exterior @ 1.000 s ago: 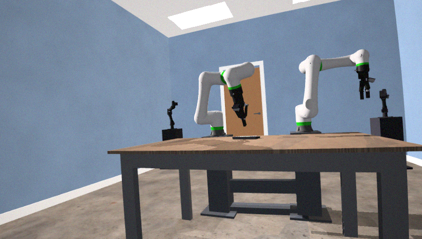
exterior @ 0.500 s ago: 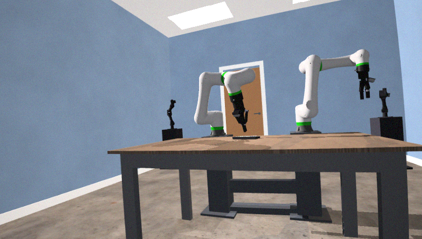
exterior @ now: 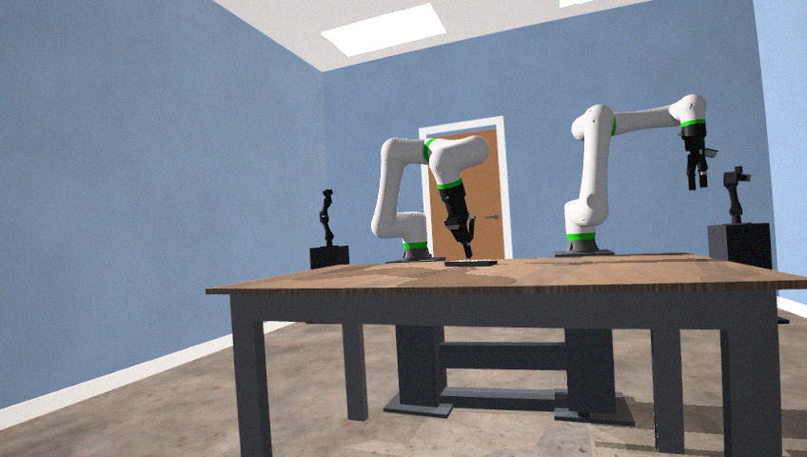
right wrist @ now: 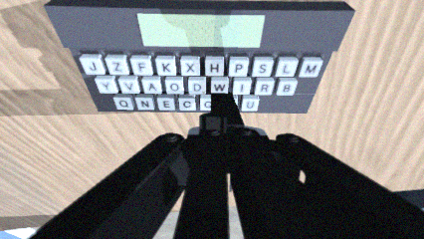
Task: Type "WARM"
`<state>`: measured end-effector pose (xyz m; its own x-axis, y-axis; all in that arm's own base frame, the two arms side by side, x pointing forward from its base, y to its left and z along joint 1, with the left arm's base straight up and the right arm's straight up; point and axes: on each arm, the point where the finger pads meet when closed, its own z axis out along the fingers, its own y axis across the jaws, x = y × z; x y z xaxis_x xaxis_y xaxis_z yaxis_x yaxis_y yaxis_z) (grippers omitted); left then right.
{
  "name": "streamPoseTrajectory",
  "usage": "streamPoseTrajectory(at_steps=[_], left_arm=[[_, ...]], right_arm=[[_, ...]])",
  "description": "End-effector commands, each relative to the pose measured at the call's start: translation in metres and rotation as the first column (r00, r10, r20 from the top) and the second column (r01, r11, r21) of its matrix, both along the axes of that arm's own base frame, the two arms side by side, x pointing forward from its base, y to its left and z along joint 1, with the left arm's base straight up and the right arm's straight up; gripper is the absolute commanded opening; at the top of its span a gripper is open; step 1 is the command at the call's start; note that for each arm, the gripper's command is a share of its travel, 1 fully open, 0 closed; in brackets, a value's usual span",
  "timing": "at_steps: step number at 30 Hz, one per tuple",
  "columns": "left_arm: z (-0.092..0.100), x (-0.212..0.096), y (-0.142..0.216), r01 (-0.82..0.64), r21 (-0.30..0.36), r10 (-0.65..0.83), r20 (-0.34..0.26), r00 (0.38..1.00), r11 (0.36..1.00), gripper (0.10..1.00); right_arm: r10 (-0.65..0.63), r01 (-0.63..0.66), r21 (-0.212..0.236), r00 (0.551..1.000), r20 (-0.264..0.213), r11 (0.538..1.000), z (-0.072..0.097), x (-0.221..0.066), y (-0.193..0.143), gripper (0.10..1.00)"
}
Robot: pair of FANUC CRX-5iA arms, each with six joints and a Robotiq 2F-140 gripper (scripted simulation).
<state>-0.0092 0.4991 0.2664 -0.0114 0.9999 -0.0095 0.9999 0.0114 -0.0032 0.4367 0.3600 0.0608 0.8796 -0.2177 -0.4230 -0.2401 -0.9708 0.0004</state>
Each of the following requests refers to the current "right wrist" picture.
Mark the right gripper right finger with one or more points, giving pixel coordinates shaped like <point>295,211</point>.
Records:
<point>335,202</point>

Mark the dark grey keyboard case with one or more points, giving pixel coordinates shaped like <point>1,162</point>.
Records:
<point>168,56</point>

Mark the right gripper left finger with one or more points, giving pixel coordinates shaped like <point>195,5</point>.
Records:
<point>130,203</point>

